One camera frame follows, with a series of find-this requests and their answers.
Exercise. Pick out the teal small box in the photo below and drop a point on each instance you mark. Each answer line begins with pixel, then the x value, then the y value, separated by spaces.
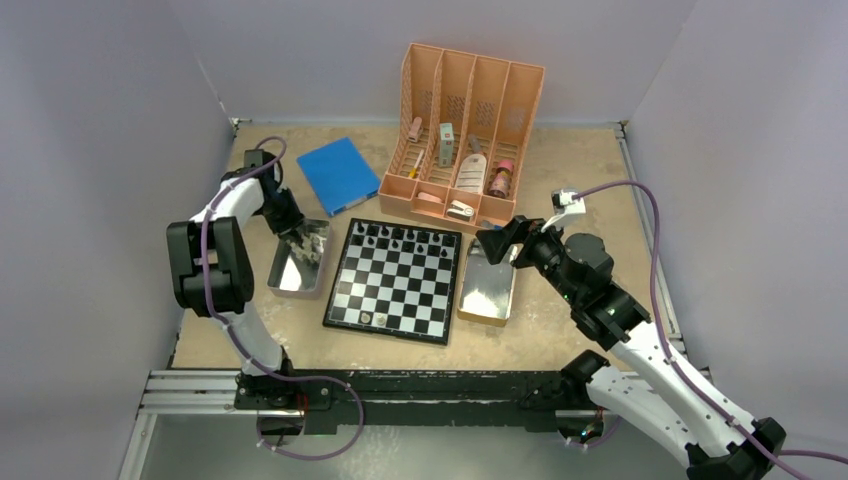
pixel 446 145

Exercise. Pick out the white stapler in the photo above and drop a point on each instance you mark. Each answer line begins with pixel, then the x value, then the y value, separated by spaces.
pixel 461 211

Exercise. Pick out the silver tin with white pieces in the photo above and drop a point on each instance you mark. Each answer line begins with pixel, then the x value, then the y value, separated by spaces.
pixel 299 262

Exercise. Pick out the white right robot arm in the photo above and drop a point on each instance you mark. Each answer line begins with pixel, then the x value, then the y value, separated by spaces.
pixel 673 404

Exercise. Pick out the pink capped small bottle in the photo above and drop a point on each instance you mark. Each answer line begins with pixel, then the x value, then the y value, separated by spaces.
pixel 500 185

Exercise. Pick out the gold empty tin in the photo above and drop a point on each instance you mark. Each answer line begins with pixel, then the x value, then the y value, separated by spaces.
pixel 486 294

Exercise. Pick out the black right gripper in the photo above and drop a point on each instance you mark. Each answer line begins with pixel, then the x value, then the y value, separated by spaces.
pixel 495 242

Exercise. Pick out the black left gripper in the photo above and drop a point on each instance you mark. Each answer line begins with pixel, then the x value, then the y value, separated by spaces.
pixel 293 219

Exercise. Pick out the peach desk organizer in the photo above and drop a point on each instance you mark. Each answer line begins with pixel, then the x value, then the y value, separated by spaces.
pixel 491 103

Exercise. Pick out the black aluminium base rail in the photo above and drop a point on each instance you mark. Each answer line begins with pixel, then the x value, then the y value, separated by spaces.
pixel 538 401

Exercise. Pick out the pink eraser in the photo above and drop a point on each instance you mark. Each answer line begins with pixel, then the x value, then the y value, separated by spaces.
pixel 429 197

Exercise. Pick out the pink tube in organizer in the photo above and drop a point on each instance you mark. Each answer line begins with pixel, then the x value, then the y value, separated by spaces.
pixel 415 130

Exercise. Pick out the yellow tipped pen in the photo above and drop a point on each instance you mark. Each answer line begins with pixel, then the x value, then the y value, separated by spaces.
pixel 414 172

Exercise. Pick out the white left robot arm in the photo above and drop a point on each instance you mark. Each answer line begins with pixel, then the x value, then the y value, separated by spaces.
pixel 212 274

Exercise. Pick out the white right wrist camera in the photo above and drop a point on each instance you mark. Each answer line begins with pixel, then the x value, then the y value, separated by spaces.
pixel 567 208

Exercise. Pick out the black and white chessboard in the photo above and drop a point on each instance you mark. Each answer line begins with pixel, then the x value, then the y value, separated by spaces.
pixel 409 273

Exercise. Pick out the white lotion bottle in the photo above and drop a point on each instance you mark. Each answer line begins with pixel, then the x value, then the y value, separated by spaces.
pixel 471 175

